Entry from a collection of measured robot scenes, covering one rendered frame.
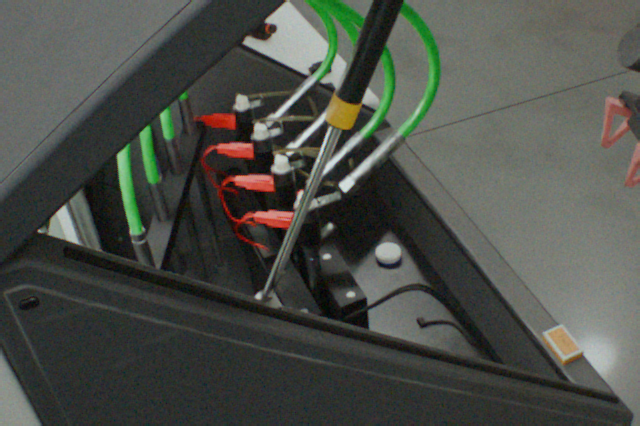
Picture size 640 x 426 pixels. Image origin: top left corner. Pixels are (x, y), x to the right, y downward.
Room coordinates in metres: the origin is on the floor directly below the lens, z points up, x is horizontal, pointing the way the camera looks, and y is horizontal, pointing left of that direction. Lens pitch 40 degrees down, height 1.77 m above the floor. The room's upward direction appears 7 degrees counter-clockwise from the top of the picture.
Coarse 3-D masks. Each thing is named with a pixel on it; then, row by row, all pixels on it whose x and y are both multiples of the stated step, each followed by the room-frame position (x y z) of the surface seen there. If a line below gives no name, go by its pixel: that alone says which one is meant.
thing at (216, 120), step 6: (216, 114) 1.03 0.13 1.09; (222, 114) 1.02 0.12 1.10; (228, 114) 1.02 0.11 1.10; (204, 120) 1.02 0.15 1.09; (210, 120) 1.02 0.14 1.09; (216, 120) 1.01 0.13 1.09; (222, 120) 1.01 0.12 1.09; (228, 120) 1.01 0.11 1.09; (234, 120) 1.01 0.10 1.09; (216, 126) 1.01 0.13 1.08; (222, 126) 1.01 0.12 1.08; (228, 126) 1.01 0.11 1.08; (234, 126) 1.00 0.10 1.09
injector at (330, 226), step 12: (312, 216) 0.76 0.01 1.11; (312, 228) 0.76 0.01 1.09; (324, 228) 0.78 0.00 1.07; (336, 228) 0.78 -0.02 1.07; (300, 240) 0.77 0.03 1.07; (312, 240) 0.76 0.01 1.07; (324, 240) 0.77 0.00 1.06; (312, 252) 0.76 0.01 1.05; (312, 264) 0.77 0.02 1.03; (312, 276) 0.77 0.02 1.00; (312, 288) 0.77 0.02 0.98; (324, 300) 0.77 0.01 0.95; (324, 312) 0.77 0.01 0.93
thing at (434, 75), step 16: (416, 16) 0.82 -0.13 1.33; (432, 48) 0.82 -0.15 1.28; (432, 64) 0.82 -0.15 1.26; (432, 80) 0.82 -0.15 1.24; (432, 96) 0.82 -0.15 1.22; (416, 112) 0.82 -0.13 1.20; (400, 128) 0.82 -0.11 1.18; (128, 144) 0.72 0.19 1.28; (128, 160) 0.71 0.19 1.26; (128, 176) 0.71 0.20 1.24; (128, 192) 0.71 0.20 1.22; (128, 208) 0.71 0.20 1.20
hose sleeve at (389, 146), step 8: (392, 136) 0.81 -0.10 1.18; (400, 136) 0.81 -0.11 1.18; (384, 144) 0.81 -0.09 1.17; (392, 144) 0.80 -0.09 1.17; (400, 144) 0.81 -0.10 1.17; (376, 152) 0.80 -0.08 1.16; (384, 152) 0.80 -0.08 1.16; (392, 152) 0.80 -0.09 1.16; (368, 160) 0.80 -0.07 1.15; (376, 160) 0.80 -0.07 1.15; (384, 160) 0.80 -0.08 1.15; (360, 168) 0.80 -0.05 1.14; (368, 168) 0.79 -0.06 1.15; (376, 168) 0.80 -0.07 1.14; (352, 176) 0.79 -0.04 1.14; (360, 176) 0.79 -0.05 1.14; (368, 176) 0.79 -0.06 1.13; (360, 184) 0.79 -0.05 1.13
